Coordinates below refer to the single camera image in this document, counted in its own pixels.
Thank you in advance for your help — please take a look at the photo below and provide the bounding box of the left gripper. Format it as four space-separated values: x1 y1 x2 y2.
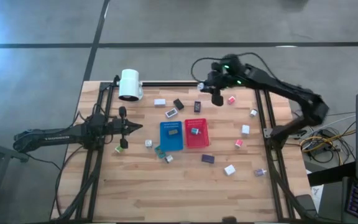
106 106 144 149

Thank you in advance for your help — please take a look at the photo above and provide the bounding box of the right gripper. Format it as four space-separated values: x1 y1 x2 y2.
202 55 245 107

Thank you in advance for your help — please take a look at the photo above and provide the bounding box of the large white charger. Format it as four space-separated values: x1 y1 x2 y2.
223 164 237 177

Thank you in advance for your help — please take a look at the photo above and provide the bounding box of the teal rectangular device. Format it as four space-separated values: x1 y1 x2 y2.
154 144 167 159

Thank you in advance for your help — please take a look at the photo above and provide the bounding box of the blue plastic basket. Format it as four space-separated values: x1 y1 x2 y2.
159 121 185 152

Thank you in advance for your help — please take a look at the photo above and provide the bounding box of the white cylindrical projector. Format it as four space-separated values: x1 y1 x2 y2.
117 68 144 102

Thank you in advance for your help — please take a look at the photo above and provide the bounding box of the red plastic basket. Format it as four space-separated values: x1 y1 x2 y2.
184 118 211 149

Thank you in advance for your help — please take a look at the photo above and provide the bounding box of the black desk crossbar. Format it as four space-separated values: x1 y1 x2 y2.
306 161 357 187

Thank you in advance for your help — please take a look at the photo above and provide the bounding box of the black smartphone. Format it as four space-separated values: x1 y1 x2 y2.
295 194 318 217

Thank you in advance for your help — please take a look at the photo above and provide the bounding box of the white paper sheet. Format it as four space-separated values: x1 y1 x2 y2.
306 169 324 205

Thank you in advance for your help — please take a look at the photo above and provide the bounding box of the black metal table frame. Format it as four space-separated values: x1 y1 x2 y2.
75 74 304 222

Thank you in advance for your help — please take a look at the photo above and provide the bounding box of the yellow cable bundle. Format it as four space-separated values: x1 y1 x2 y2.
299 129 357 156

